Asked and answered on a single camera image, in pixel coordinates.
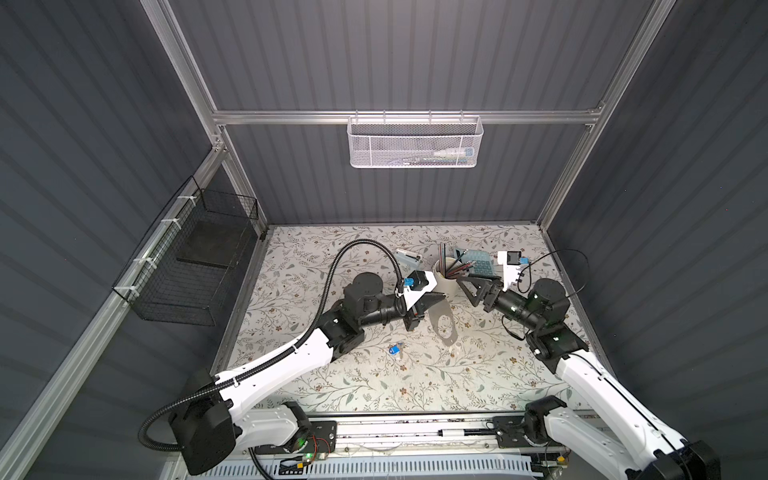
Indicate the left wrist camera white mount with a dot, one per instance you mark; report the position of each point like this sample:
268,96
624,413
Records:
416,285

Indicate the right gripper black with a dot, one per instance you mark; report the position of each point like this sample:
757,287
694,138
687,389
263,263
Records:
488,292

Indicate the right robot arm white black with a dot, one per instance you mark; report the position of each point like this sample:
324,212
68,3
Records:
568,357

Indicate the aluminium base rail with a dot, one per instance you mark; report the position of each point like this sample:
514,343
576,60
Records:
414,435

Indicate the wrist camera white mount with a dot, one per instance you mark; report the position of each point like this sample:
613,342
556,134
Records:
513,264
416,285

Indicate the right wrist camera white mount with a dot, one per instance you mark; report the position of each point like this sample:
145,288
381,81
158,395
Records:
513,264

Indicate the glue tube in basket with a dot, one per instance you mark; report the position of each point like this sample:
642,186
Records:
450,155

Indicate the light blue stapler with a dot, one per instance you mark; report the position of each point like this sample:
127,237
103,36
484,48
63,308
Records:
409,259

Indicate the white wire mesh basket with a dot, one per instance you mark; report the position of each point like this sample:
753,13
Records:
383,143

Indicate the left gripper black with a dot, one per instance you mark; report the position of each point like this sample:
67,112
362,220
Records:
414,314

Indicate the white pencil cup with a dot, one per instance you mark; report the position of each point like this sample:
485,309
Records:
449,287

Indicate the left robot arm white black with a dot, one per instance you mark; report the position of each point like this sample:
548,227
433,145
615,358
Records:
339,330

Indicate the black wire basket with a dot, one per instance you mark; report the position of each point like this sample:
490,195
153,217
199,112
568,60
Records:
194,265

